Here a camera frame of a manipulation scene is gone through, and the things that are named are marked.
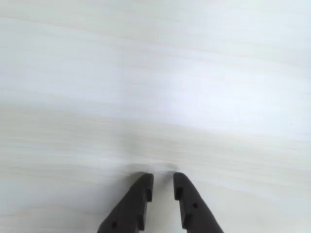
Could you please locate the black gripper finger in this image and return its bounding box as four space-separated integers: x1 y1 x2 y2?
97 172 155 233
173 172 225 233

